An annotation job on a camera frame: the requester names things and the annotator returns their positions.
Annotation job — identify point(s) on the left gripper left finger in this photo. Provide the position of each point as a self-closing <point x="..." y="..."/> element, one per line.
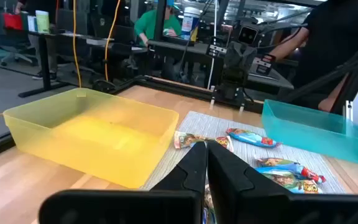
<point x="154" y="205"/>

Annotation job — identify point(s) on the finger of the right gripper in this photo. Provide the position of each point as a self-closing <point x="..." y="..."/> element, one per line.
<point x="248" y="56"/>
<point x="233" y="56"/>

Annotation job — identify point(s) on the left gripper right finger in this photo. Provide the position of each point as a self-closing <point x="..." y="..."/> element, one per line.
<point x="259" y="205"/>

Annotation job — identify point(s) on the green yellow granola bar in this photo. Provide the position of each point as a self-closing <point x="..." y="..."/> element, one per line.
<point x="291" y="185"/>

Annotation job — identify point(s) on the blue red-tipped granola bar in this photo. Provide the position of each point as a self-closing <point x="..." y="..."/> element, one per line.
<point x="250" y="137"/>
<point x="291" y="171"/>

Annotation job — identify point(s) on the blue brown granola bar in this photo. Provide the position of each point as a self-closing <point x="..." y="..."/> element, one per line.
<point x="209" y="199"/>

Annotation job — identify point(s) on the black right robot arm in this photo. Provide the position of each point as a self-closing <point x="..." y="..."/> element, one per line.
<point x="233" y="84"/>

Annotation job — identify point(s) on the white blue container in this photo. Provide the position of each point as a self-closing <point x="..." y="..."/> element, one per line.
<point x="190" y="21"/>

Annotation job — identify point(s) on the grey woven placemat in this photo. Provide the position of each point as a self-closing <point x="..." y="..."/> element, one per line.
<point x="216" y="124"/>

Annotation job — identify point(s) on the turquoise plastic bin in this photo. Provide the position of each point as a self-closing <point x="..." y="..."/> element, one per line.
<point x="306" y="133"/>

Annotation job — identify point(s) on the yellow plastic bin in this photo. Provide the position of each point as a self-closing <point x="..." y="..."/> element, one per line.
<point x="104" y="140"/>

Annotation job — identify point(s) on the silver aluminium profile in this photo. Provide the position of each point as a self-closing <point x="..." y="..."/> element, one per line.
<point x="348" y="113"/>

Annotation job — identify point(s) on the black standing desk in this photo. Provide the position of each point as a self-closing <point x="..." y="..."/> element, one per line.
<point x="43" y="62"/>

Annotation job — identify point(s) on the black office chair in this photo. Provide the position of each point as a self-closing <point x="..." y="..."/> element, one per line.
<point x="11" y="43"/>

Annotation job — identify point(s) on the red bag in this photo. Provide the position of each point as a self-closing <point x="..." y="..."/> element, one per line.
<point x="12" y="21"/>

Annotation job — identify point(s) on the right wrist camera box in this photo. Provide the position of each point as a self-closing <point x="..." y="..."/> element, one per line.
<point x="247" y="35"/>

